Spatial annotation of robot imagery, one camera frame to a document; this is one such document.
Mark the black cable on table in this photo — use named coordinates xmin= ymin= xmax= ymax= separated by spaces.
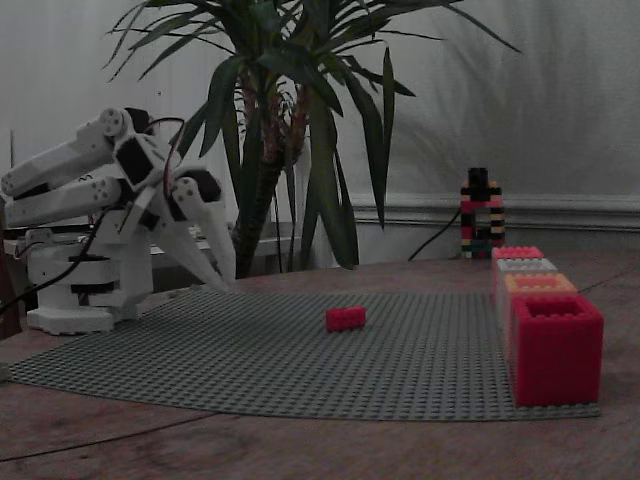
xmin=0 ymin=413 xmax=224 ymax=464

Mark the orange brick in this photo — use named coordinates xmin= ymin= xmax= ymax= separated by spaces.
xmin=502 ymin=273 xmax=580 ymax=362

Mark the dark pink brick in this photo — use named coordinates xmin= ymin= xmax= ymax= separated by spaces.
xmin=510 ymin=294 xmax=605 ymax=409

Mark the black webcam cable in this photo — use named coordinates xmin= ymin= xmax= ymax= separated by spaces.
xmin=408 ymin=208 xmax=464 ymax=262

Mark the grey brick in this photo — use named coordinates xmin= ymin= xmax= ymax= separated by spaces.
xmin=494 ymin=257 xmax=559 ymax=329

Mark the red arm wire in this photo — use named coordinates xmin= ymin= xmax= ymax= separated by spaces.
xmin=147 ymin=116 xmax=187 ymax=194

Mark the large pink brick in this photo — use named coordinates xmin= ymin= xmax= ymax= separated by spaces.
xmin=491 ymin=245 xmax=545 ymax=301

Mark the grey studded baseplate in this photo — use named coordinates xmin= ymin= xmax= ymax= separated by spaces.
xmin=7 ymin=287 xmax=602 ymax=424

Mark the tall green yucca plant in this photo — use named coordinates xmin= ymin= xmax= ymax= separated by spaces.
xmin=102 ymin=0 xmax=524 ymax=280

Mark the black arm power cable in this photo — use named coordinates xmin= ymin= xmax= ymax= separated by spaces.
xmin=0 ymin=209 xmax=109 ymax=314

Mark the red Lego brick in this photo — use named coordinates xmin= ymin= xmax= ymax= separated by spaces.
xmin=325 ymin=306 xmax=367 ymax=333

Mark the multicoloured Lego camera tower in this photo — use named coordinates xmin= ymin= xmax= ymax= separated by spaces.
xmin=458 ymin=179 xmax=505 ymax=260

